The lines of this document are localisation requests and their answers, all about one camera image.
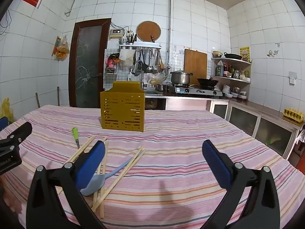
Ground metal wall rack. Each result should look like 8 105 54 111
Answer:
119 42 162 51

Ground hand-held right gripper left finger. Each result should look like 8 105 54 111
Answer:
26 141 106 229

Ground green handled knife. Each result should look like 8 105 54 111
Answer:
72 127 81 149

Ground pink cloth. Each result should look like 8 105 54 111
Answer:
105 54 121 69

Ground pink striped tablecloth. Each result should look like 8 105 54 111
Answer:
0 104 305 229

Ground black wall cable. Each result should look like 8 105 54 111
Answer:
0 10 12 29

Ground yellow egg tray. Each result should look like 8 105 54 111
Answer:
283 108 305 124

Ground black spatula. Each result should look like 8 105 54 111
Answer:
141 50 148 71

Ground row of condiment bottles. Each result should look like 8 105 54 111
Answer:
223 62 250 80

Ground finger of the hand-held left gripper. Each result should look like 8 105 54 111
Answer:
0 116 10 131
0 121 33 149

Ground wooden cutting board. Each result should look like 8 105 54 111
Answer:
184 49 208 83

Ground grey wall pipe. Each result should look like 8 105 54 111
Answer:
157 0 172 65

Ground steel ladle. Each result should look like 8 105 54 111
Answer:
146 49 153 73

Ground steel pot with lid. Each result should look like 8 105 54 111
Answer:
170 70 193 85

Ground steel skimmer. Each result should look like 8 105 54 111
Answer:
153 49 161 74

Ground orange plastic bag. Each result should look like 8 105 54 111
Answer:
56 36 70 61

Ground light blue plastic spoon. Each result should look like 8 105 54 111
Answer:
80 157 131 196

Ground steel faucet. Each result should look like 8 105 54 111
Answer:
131 61 144 89

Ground yellow utensil holder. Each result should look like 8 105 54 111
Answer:
100 81 146 132

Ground yellow plastic bag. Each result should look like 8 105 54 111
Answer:
1 98 15 124

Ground white wall pipe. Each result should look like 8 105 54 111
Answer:
65 0 94 17

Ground white plastic bag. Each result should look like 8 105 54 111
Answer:
119 49 134 61

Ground brown door with frosted glass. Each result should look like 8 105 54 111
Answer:
69 18 112 108

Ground black pan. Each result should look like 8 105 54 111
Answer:
224 52 242 60

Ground wall hooks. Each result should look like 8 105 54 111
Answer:
267 43 280 58

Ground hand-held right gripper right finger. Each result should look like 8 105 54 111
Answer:
202 140 280 229

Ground gas stove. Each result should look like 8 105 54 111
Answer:
167 83 223 97

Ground yellow wall poster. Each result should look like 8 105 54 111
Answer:
239 46 250 61

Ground corner wall shelf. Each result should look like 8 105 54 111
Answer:
211 57 252 84

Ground grey control box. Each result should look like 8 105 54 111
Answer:
109 29 125 39

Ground black wok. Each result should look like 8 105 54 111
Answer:
197 77 219 88

